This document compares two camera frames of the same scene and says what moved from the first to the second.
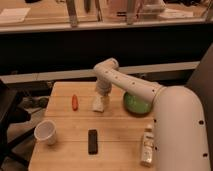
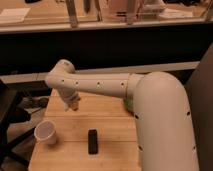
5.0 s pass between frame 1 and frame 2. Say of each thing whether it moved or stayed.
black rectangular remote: stayed
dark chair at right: stayed
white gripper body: moved
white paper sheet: stayed
